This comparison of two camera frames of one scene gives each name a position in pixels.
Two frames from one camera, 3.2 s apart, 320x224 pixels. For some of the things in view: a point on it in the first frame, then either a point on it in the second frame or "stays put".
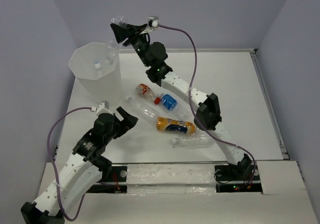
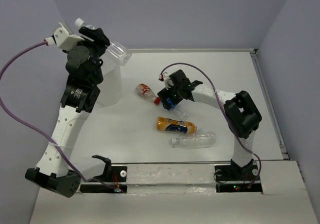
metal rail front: x=170 y=162 stays put
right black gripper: x=133 y=31 → x=164 y=93
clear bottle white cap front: x=193 y=141 stays put
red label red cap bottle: x=144 y=89 stays put
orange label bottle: x=164 y=123 stays put
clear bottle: x=142 y=108 → x=118 y=53
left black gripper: x=129 y=122 → x=101 y=41
